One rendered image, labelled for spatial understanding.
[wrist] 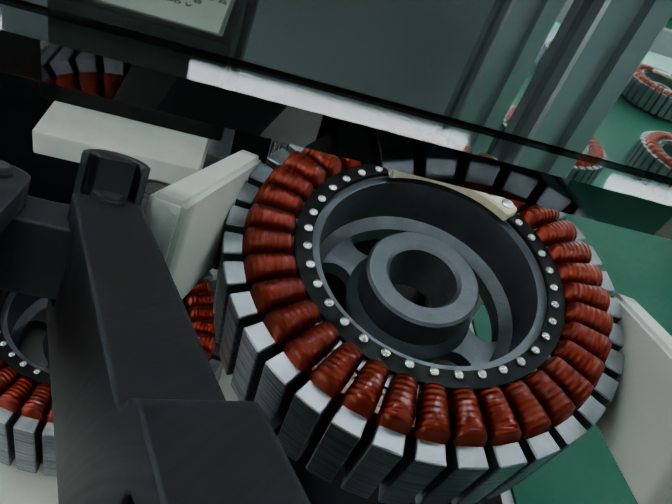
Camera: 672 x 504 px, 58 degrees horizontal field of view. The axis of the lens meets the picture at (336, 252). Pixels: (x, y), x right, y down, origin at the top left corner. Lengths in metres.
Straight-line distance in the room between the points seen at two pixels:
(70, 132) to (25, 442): 0.11
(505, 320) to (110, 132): 0.16
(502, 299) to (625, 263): 0.39
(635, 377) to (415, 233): 0.07
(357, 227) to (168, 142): 0.09
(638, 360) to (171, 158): 0.17
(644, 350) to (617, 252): 0.42
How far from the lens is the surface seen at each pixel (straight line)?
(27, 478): 0.26
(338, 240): 0.19
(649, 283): 0.58
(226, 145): 0.36
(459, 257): 0.18
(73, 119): 0.25
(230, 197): 0.16
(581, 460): 0.39
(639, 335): 0.18
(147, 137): 0.25
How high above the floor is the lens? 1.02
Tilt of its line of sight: 39 degrees down
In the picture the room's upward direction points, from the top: 21 degrees clockwise
